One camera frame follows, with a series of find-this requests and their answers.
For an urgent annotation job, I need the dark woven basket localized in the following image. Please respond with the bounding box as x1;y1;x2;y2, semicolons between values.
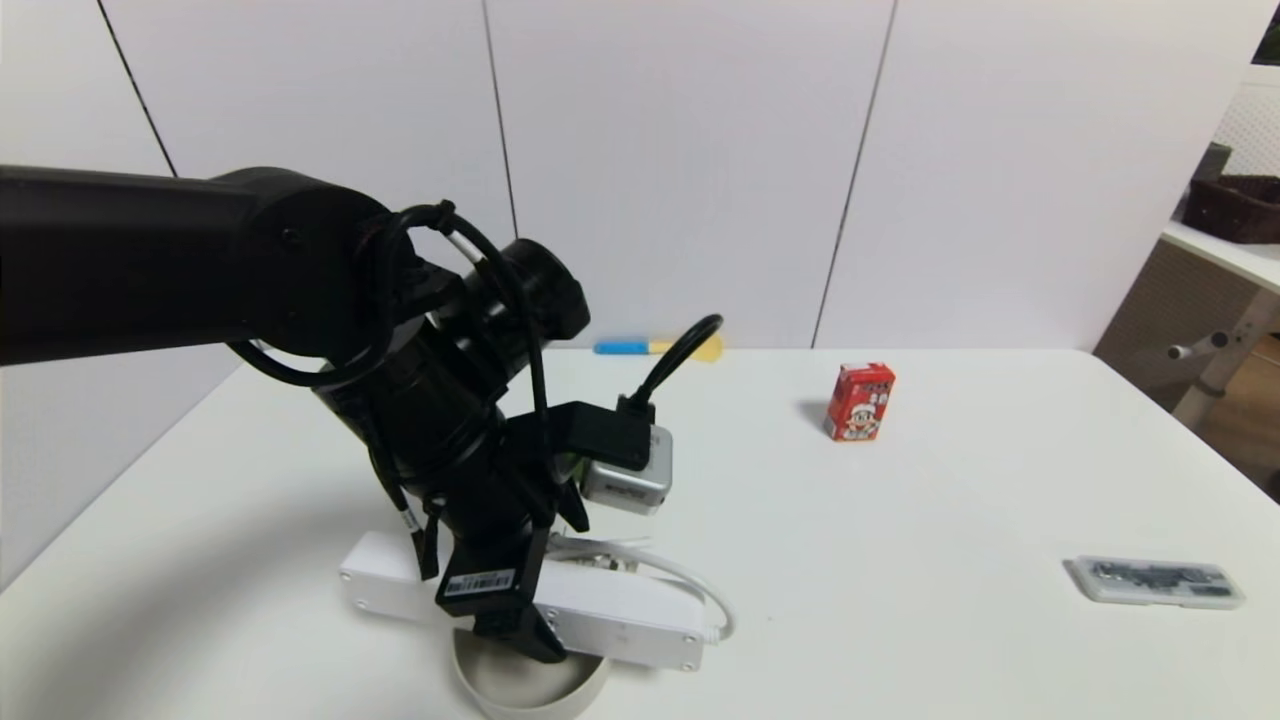
1182;176;1280;246

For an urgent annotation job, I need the white pegboard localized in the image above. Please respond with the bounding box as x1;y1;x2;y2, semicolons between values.
1210;66;1280;181

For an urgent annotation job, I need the beige bowl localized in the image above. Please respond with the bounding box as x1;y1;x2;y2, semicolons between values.
450;628;610;720

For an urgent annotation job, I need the black camera cable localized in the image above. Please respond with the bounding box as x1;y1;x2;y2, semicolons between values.
618;314;724;423

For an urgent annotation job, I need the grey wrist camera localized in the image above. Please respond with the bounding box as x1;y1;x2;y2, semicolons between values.
580;424;674;517

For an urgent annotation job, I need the white power strip cable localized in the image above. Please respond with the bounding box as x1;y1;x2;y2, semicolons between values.
545;534;737;642

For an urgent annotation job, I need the red drink carton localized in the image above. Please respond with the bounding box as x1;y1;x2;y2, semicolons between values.
824;362;897;443

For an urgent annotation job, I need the white side desk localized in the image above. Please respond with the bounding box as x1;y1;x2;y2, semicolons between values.
1160;221;1280;296

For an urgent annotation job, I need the white desk leg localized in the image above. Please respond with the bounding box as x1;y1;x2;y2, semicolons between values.
1172;292;1280;431

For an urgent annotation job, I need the white power strip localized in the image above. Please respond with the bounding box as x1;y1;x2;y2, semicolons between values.
340;531;707;672

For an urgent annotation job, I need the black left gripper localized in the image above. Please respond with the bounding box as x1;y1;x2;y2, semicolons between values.
434;449;568;664

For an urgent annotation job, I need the clear plastic bit case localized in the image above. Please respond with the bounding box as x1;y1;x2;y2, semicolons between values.
1064;556;1246;611

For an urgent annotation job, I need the yellow spoon with blue handle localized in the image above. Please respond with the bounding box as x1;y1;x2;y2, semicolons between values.
594;331;724;364

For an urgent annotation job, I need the brown mesh panel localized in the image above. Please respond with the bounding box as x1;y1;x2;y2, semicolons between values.
1093;242;1263;413

